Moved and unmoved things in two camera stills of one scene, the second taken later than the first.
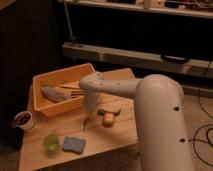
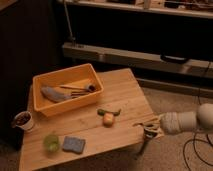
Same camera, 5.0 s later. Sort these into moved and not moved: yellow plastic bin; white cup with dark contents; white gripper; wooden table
Moved: white gripper
Not moved: yellow plastic bin; wooden table; white cup with dark contents
